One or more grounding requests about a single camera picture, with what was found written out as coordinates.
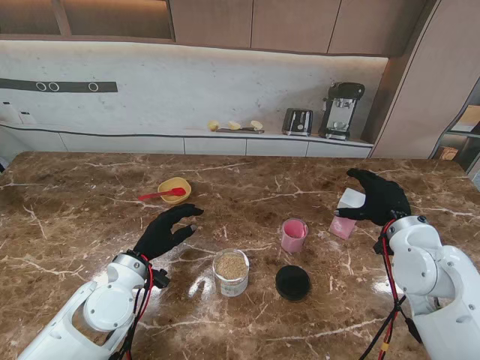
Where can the yellow plastic bowl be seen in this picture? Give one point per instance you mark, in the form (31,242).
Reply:
(174,195)

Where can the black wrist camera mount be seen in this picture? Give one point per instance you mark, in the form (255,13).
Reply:
(379,247)
(161,278)

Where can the tall wooden side panel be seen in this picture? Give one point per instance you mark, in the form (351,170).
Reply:
(416,93)

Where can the red plastic scoop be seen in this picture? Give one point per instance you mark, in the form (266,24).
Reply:
(176,192)

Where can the pink container with white lid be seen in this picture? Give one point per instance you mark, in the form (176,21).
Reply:
(343,227)

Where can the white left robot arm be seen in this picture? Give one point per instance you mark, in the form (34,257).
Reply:
(86,318)

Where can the dark wooden cutting board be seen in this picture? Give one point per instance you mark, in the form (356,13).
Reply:
(230,131)

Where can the black round jar lid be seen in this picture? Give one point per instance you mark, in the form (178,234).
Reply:
(293,283)

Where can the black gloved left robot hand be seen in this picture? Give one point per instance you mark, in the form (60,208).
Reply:
(161,234)

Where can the black and steel toaster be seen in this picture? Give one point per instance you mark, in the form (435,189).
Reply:
(298,122)

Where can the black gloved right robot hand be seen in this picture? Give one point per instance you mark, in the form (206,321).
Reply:
(382,202)

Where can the wooden wall cabinet doors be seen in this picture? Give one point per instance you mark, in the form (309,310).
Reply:
(292,24)

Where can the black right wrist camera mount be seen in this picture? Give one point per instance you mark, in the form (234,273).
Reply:
(379,247)

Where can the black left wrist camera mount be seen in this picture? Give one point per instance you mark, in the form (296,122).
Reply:
(161,278)

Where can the black wall socket strip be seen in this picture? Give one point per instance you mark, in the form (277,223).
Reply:
(75,86)

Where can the open lit wall cabinet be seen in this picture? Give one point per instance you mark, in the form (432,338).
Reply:
(112,18)

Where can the pink measuring cup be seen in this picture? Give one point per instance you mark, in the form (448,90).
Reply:
(294,236)

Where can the open shelf unit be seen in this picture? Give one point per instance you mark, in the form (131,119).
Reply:
(467,150)

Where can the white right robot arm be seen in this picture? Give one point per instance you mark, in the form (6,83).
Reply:
(438,281)

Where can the yellow lemon piece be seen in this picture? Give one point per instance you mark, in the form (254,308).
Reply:
(256,125)
(213,125)
(234,125)

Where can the small wooden box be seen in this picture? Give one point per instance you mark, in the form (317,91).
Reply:
(447,153)

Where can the white countertop device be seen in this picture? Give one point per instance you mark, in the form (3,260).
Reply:
(27,117)
(8,112)

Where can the clear labelled grain jar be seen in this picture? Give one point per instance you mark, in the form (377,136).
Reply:
(230,277)

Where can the white counter with drawers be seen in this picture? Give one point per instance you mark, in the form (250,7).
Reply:
(213,144)

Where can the black espresso machine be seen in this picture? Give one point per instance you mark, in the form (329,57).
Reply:
(339,108)

